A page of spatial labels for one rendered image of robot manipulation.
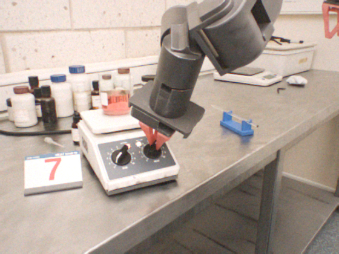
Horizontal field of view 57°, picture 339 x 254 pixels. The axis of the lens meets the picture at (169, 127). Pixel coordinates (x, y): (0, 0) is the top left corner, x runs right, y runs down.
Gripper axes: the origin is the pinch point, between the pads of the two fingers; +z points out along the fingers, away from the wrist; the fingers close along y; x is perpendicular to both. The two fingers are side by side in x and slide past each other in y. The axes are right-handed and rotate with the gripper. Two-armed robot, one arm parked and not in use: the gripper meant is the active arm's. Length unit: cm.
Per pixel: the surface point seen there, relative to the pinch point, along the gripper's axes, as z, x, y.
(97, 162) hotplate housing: 2.1, 8.1, 6.0
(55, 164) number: 6.3, 10.0, 13.1
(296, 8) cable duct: 21, -145, -6
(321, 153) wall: 79, -119, -59
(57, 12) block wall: 13, -36, 55
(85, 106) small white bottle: 24.5, -18.6, 29.7
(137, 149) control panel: 1.4, 2.2, 2.4
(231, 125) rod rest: 11.9, -26.7, -8.9
